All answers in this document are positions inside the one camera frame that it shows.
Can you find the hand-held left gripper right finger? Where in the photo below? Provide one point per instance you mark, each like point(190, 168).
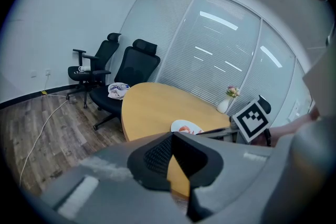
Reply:
point(199, 162)

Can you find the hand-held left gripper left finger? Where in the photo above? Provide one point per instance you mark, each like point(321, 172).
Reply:
point(152, 162)

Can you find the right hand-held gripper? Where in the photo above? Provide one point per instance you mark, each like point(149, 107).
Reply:
point(250, 120)

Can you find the orange food piece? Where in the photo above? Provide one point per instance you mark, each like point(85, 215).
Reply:
point(185, 129)

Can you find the white plate with food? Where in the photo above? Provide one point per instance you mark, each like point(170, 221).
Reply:
point(178, 123)

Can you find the person's right forearm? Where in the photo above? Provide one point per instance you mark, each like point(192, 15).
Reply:
point(288, 127)

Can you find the white vase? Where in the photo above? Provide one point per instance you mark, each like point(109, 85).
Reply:
point(223, 106)

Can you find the pink flower bouquet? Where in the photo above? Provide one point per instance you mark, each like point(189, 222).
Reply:
point(232, 91)

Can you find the round wooden table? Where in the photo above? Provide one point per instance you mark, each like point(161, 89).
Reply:
point(157, 107)

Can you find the black office chair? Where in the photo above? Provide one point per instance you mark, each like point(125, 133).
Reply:
point(131, 73)
point(92, 65)
point(263, 105)

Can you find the crumpled cloth bundle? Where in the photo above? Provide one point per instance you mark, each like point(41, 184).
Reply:
point(118, 90)

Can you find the white roll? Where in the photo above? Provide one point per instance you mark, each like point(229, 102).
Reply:
point(84, 68)

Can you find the person's grey shirt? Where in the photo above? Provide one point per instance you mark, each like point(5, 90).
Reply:
point(323, 81)

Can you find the white wall socket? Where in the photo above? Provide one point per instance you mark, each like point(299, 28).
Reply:
point(47, 72)
point(33, 73)

